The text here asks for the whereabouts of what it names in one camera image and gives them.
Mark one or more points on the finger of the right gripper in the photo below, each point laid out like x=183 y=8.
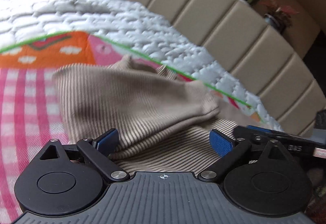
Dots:
x=291 y=143
x=265 y=130

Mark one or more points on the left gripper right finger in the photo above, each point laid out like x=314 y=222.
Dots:
x=230 y=152

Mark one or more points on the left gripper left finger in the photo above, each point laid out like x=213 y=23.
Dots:
x=96 y=154

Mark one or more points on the beige striped knit sweater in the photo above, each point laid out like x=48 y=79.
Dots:
x=163 y=122

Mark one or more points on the colourful cartoon play mat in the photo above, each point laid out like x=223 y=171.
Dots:
x=30 y=111

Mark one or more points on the beige padded headboard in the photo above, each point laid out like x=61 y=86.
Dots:
x=253 y=52

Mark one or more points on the red leaf potted plant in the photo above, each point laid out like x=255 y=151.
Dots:
x=278 y=16

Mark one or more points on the white quilted mattress pad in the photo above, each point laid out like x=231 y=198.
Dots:
x=127 y=23

